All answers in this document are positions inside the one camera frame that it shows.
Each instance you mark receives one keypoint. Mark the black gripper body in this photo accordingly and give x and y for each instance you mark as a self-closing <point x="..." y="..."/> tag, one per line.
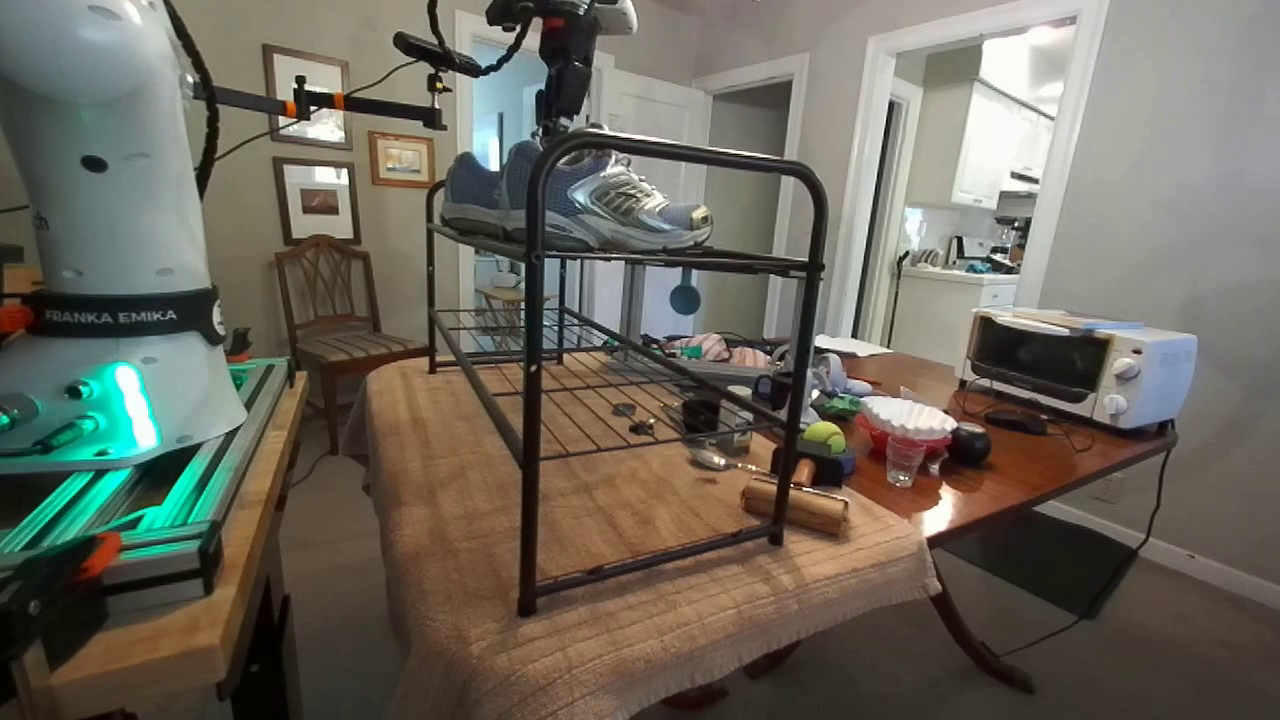
<point x="566" y="62"/>

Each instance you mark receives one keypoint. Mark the blue white running shoe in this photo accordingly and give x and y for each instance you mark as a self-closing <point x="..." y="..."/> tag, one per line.
<point x="640" y="212"/>
<point x="473" y="194"/>

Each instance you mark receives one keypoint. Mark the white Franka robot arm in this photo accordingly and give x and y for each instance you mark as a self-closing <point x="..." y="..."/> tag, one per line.
<point x="104" y="200"/>

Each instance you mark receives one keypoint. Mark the white door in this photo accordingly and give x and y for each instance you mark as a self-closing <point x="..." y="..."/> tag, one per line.
<point x="653" y="107"/>

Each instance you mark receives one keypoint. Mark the small wooden framed picture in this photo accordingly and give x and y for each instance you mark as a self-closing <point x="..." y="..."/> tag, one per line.
<point x="402" y="158"/>

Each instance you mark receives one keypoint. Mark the blue hanging paddle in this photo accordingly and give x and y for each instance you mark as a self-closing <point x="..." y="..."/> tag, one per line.
<point x="684" y="299"/>

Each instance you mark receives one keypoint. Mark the large framed picture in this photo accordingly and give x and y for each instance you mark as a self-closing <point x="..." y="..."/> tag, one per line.
<point x="304" y="92"/>

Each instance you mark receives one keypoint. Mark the dark framed picture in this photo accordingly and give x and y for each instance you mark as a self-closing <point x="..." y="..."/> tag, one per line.
<point x="316" y="200"/>

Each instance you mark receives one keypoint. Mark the pink green plush toy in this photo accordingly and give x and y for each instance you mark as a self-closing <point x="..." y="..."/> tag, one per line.
<point x="705" y="351"/>

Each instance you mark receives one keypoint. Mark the black metal shoe rack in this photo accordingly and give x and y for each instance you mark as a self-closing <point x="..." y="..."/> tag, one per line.
<point x="529" y="401"/>

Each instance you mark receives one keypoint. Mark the dark wooden chair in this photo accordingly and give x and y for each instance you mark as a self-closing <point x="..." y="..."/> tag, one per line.
<point x="334" y="344"/>

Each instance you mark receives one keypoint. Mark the small black cup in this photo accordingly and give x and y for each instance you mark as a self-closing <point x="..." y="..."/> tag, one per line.
<point x="702" y="413"/>

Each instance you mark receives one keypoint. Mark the metal spoon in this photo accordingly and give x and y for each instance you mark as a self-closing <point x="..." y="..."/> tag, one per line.
<point x="713" y="462"/>

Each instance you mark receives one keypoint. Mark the small green toy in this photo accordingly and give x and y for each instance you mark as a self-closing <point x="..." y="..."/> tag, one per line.
<point x="838" y="406"/>

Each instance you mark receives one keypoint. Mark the green tennis ball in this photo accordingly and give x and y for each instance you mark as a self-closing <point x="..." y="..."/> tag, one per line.
<point x="826" y="437"/>

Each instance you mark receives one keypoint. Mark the white kitchen cabinet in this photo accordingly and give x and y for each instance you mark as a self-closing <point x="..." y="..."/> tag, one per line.
<point x="1002" y="143"/>

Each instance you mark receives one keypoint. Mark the white kitchen counter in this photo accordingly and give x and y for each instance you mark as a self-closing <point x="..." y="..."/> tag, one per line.
<point x="954" y="309"/>

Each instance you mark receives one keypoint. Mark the black ball holder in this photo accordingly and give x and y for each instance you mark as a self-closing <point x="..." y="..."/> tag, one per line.
<point x="832" y="468"/>

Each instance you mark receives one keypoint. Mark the red bowl with white filters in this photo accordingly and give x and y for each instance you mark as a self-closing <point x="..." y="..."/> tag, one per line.
<point x="907" y="422"/>

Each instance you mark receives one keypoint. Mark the wooden cylinder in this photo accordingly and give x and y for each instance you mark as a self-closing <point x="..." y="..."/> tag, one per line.
<point x="797" y="508"/>

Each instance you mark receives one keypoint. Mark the beige woven tablecloth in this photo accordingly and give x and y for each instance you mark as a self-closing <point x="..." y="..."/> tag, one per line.
<point x="455" y="560"/>

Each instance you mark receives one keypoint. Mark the clear plastic cup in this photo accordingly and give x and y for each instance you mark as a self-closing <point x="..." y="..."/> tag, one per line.
<point x="907" y="466"/>

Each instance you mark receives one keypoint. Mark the black round object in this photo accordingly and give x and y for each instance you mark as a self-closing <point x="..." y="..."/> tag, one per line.
<point x="968" y="445"/>

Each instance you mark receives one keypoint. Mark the black remote control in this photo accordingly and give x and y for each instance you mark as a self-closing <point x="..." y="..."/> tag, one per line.
<point x="1016" y="422"/>

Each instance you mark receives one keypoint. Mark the brown wooden table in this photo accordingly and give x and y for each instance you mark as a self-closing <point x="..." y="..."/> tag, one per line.
<point x="1042" y="462"/>

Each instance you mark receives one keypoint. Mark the white toaster oven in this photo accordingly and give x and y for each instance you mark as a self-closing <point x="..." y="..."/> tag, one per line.
<point x="1147" y="375"/>

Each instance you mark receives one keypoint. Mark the wooden workbench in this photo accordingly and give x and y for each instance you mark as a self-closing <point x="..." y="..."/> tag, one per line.
<point x="175" y="643"/>

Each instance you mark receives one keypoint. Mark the black orange clamp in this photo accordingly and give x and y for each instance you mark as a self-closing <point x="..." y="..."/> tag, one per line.
<point x="53" y="602"/>

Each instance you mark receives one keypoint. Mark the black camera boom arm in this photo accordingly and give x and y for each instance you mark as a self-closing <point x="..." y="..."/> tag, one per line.
<point x="374" y="107"/>

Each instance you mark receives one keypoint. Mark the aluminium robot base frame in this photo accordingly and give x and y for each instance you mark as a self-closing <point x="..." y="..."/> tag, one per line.
<point x="144" y="503"/>

